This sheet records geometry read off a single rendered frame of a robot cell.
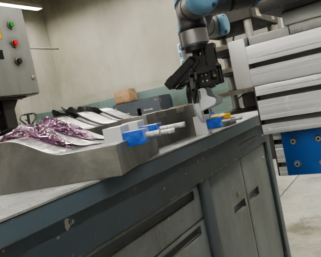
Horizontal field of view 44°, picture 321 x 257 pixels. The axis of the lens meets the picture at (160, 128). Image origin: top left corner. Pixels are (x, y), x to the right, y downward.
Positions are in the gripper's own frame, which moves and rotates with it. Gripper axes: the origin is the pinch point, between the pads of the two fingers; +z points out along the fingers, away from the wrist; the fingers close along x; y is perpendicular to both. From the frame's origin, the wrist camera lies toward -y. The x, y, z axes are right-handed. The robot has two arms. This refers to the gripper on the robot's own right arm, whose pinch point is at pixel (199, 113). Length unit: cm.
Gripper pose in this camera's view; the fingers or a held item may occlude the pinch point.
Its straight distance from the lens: 154.4
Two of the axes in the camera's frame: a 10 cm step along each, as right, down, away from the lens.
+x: 6.1, -1.7, 7.8
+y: 7.7, -1.2, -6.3
